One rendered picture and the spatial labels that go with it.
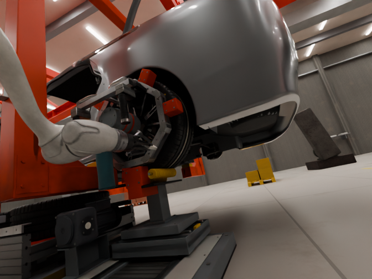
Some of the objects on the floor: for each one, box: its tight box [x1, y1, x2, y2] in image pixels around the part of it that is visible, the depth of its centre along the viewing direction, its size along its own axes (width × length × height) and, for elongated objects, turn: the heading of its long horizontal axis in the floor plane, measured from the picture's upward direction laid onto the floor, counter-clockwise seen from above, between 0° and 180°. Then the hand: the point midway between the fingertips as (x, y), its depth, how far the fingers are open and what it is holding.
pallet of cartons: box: [245, 157, 276, 187], centre depth 535 cm, size 79×111×65 cm
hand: (150, 146), depth 90 cm, fingers closed
